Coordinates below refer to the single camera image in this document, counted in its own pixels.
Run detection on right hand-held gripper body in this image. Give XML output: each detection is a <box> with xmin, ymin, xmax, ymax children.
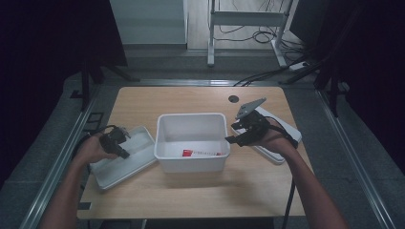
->
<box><xmin>231</xmin><ymin>97</ymin><xmax>272</xmax><ymax>147</ymax></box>

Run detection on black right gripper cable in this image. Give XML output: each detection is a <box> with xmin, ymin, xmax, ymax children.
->
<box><xmin>269</xmin><ymin>116</ymin><xmax>300</xmax><ymax>229</ymax></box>

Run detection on white plastic tray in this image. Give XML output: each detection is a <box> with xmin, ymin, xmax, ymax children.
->
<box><xmin>90</xmin><ymin>125</ymin><xmax>158</xmax><ymax>191</ymax></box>

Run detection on white metal stand frame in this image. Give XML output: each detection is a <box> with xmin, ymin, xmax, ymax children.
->
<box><xmin>206</xmin><ymin>0</ymin><xmax>295</xmax><ymax>68</ymax></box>

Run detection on white lid with black handle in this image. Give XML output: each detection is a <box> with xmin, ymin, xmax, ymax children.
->
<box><xmin>231</xmin><ymin>106</ymin><xmax>303</xmax><ymax>166</ymax></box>

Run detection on black stand legs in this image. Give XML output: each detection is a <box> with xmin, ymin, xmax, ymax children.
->
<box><xmin>70</xmin><ymin>60</ymin><xmax>141</xmax><ymax>113</ymax></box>
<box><xmin>280</xmin><ymin>56</ymin><xmax>352</xmax><ymax>118</ymax></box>

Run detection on person's left hand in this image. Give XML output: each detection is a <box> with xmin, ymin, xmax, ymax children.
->
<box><xmin>75</xmin><ymin>133</ymin><xmax>118</xmax><ymax>167</ymax></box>

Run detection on white plastic storage box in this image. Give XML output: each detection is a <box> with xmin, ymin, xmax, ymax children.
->
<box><xmin>154</xmin><ymin>112</ymin><xmax>231</xmax><ymax>174</ymax></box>

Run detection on red and silver packet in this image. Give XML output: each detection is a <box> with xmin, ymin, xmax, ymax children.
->
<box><xmin>181</xmin><ymin>149</ymin><xmax>226</xmax><ymax>157</ymax></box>

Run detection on black cables to power strip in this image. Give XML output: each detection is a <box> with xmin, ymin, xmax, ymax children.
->
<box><xmin>233</xmin><ymin>56</ymin><xmax>309</xmax><ymax>88</ymax></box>

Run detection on dark curtain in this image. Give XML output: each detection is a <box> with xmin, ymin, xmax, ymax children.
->
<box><xmin>318</xmin><ymin>0</ymin><xmax>405</xmax><ymax>175</ymax></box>
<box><xmin>0</xmin><ymin>0</ymin><xmax>128</xmax><ymax>189</ymax></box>

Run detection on dark monitor panel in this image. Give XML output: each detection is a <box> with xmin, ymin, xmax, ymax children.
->
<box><xmin>288</xmin><ymin>0</ymin><xmax>333</xmax><ymax>49</ymax></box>

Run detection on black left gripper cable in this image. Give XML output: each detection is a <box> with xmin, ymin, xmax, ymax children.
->
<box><xmin>70</xmin><ymin>124</ymin><xmax>117</xmax><ymax>160</ymax></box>

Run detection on black loose floor cables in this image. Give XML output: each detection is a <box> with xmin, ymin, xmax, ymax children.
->
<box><xmin>214</xmin><ymin>0</ymin><xmax>309</xmax><ymax>53</ymax></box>

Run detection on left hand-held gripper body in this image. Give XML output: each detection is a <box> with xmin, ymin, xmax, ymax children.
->
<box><xmin>98</xmin><ymin>126</ymin><xmax>132</xmax><ymax>154</ymax></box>

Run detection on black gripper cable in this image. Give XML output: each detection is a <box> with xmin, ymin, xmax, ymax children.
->
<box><xmin>269</xmin><ymin>116</ymin><xmax>300</xmax><ymax>229</ymax></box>
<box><xmin>70</xmin><ymin>124</ymin><xmax>117</xmax><ymax>160</ymax></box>

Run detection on white cabinet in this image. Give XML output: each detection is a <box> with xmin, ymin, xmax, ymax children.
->
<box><xmin>109</xmin><ymin>0</ymin><xmax>189</xmax><ymax>46</ymax></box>

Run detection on person's right hand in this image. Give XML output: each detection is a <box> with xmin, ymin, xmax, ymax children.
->
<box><xmin>254</xmin><ymin>122</ymin><xmax>299</xmax><ymax>160</ymax></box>

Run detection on black floor socket plate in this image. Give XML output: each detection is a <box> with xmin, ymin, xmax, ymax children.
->
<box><xmin>82</xmin><ymin>111</ymin><xmax>105</xmax><ymax>134</ymax></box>

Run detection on white power strip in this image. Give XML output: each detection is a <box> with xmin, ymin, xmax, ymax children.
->
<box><xmin>288</xmin><ymin>61</ymin><xmax>309</xmax><ymax>72</ymax></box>

